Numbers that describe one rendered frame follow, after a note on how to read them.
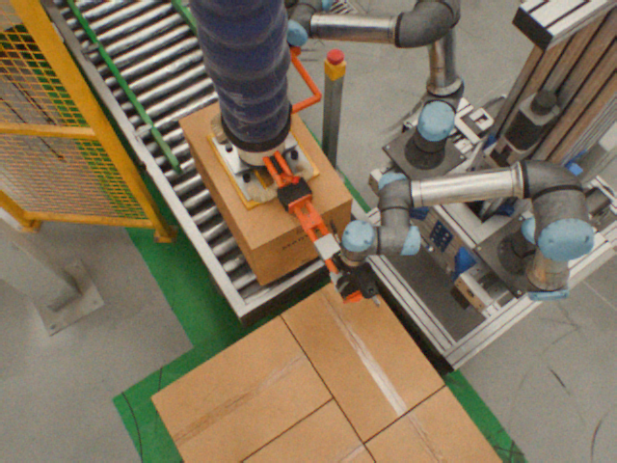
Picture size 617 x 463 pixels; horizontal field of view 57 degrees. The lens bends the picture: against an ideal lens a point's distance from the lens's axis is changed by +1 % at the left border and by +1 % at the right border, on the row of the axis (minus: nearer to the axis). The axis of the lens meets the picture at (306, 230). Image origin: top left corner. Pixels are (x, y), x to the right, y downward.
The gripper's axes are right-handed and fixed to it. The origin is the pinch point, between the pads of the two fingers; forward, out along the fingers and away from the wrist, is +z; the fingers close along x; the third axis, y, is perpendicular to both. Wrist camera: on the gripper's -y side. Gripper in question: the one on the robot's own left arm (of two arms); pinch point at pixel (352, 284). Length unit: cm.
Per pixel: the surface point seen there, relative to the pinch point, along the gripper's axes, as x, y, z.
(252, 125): 5, 52, -21
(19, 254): 98, 92, 55
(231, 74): 8, 52, -46
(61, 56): 45, 100, -26
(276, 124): -2, 50, -19
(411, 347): -23, -19, 66
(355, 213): -33, 42, 61
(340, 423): 17, -29, 67
